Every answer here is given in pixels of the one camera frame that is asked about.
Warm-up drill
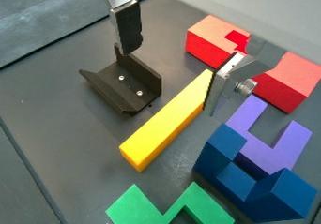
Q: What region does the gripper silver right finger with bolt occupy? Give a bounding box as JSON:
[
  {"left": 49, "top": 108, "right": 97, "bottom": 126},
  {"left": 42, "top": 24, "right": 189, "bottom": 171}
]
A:
[{"left": 203, "top": 52, "right": 256, "bottom": 116}]

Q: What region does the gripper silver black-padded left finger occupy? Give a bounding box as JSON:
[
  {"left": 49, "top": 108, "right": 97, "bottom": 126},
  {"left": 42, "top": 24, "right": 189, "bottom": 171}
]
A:
[{"left": 104, "top": 0, "right": 142, "bottom": 55}]

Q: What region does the purple U-shaped block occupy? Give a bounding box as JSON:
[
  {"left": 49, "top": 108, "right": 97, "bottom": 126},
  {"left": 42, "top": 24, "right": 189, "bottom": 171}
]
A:
[{"left": 225, "top": 96, "right": 311, "bottom": 179}]

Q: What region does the red board with cutouts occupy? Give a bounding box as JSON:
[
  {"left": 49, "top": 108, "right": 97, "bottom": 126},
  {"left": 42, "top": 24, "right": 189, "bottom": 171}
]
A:
[{"left": 185, "top": 15, "right": 321, "bottom": 113}]

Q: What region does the yellow long block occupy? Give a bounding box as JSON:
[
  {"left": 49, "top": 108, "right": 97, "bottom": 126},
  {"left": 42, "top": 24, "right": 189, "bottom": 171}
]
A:
[{"left": 118, "top": 69, "right": 212, "bottom": 172}]

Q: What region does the blue U-shaped block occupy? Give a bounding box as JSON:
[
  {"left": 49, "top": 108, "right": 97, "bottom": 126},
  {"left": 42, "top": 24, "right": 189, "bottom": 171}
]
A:
[{"left": 192, "top": 124, "right": 316, "bottom": 223}]

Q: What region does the green S-shaped block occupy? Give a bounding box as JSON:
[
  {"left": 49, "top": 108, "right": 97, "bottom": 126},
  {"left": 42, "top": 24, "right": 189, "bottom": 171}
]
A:
[{"left": 104, "top": 181, "right": 235, "bottom": 224}]

